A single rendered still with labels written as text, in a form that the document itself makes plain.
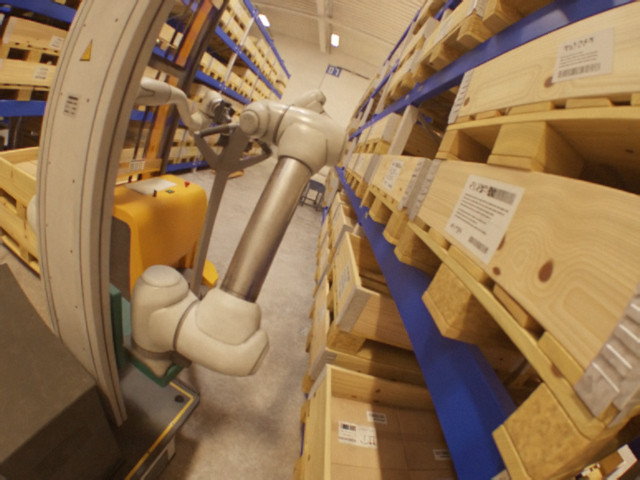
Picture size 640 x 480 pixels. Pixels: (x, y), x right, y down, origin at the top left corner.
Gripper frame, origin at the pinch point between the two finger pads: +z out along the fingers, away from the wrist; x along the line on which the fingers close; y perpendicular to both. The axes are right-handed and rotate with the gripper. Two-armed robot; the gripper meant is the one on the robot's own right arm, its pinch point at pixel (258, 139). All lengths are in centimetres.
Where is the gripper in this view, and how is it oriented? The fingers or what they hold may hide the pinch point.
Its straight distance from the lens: 133.6
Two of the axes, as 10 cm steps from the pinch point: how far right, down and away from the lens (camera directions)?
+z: -7.9, 6.1, 0.2
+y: -3.1, -3.6, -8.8
